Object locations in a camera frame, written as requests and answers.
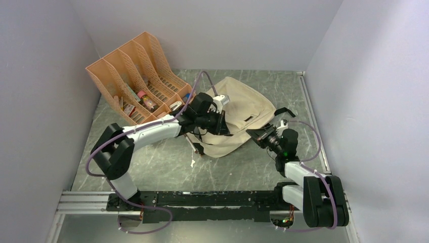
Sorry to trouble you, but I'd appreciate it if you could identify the green white card pack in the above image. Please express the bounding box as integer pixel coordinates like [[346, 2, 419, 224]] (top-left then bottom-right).
[[126, 83, 141, 103]]

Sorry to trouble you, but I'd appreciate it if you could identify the white stapler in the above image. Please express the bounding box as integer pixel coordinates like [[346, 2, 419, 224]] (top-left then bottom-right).
[[169, 101, 183, 111]]

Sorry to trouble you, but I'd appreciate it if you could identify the white red-capped marker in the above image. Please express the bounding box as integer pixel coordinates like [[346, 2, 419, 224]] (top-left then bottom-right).
[[184, 134, 199, 154]]

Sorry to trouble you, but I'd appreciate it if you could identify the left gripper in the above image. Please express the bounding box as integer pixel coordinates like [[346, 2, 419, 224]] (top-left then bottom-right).
[[195, 107, 230, 135]]

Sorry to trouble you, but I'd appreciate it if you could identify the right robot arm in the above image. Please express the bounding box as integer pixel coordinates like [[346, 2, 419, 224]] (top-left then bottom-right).
[[246, 124, 350, 229]]

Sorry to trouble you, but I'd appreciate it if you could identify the beige canvas backpack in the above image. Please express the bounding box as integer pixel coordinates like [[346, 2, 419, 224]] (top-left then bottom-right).
[[188, 76, 296, 158]]

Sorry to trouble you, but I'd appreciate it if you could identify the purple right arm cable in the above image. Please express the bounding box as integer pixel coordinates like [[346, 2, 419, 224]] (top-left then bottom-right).
[[285, 120, 337, 233]]

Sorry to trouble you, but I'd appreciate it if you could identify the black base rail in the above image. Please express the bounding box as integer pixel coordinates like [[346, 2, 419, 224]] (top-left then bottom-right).
[[106, 190, 292, 223]]

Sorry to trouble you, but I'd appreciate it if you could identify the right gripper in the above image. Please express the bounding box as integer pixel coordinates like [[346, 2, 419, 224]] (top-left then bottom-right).
[[246, 124, 283, 155]]

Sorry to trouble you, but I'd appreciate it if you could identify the red small box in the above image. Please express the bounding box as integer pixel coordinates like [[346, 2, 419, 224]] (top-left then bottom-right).
[[123, 104, 136, 117]]

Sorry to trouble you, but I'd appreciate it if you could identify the orange plastic file organizer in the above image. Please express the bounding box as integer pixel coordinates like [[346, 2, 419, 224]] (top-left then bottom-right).
[[86, 32, 192, 125]]

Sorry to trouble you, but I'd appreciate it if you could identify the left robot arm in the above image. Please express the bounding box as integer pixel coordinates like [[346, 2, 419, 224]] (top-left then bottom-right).
[[89, 93, 230, 211]]

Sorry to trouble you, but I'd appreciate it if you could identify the pink-capped glitter bottle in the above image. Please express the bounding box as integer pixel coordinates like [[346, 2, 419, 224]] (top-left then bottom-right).
[[137, 90, 159, 112]]

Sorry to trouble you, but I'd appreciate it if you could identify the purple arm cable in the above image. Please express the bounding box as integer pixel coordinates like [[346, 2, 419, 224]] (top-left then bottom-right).
[[85, 70, 219, 234], [285, 120, 337, 233]]

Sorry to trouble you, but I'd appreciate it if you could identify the blue-capped grey bottle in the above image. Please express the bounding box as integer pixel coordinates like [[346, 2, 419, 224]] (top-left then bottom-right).
[[182, 93, 190, 103]]

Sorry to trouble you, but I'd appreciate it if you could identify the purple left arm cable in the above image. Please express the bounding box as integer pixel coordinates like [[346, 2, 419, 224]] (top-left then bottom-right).
[[85, 70, 219, 234]]

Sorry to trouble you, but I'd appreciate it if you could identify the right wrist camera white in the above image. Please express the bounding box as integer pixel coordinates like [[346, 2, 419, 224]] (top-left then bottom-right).
[[276, 119, 288, 134]]

